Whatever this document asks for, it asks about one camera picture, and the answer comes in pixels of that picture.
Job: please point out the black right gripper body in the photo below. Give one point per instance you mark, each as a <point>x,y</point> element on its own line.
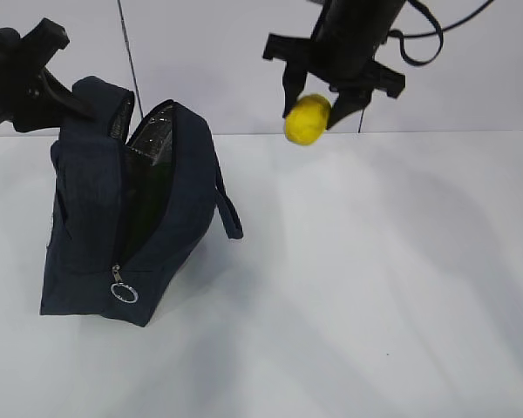
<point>340,63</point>

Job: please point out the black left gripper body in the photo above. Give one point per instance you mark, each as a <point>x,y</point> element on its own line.
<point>20,93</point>

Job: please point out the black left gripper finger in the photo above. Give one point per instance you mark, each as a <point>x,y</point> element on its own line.
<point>60,101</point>

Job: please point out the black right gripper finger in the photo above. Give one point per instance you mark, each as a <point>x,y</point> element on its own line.
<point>348,102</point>
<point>293,83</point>

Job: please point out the yellow lemon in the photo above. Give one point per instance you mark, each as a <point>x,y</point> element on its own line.
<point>308,120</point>

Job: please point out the navy blue lunch bag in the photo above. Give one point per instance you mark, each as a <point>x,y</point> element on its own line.
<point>97,166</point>

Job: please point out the green cucumber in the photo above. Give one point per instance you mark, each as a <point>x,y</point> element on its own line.
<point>148,206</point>

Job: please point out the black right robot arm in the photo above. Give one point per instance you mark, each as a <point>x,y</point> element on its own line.
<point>366,21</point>

